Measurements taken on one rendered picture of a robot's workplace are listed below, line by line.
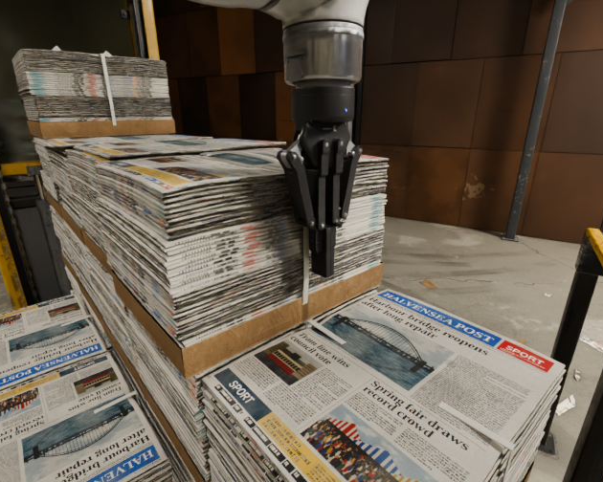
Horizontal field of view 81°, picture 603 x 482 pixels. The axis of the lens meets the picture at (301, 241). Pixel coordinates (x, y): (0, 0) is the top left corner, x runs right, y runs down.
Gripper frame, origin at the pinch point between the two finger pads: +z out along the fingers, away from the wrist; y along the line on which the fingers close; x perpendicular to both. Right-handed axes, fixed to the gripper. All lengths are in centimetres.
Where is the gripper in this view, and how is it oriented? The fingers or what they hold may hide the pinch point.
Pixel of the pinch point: (323, 250)
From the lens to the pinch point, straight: 47.9
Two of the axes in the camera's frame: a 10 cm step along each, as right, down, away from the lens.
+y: -7.5, 2.2, -6.2
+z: 0.2, 9.5, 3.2
